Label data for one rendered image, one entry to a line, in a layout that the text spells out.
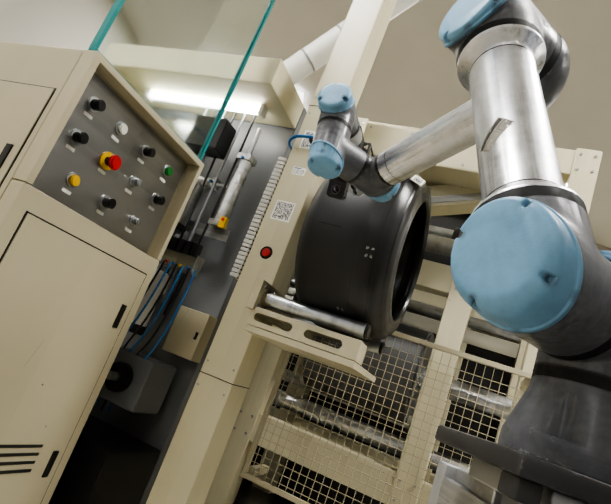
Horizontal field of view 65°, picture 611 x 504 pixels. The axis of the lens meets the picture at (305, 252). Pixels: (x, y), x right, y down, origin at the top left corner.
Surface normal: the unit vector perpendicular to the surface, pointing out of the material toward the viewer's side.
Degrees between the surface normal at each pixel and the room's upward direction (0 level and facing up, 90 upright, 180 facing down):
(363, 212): 87
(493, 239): 97
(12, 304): 90
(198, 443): 90
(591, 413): 73
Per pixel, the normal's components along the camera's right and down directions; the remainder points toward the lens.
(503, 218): -0.79, -0.31
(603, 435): -0.07, -0.58
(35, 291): 0.89, 0.24
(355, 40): -0.29, -0.35
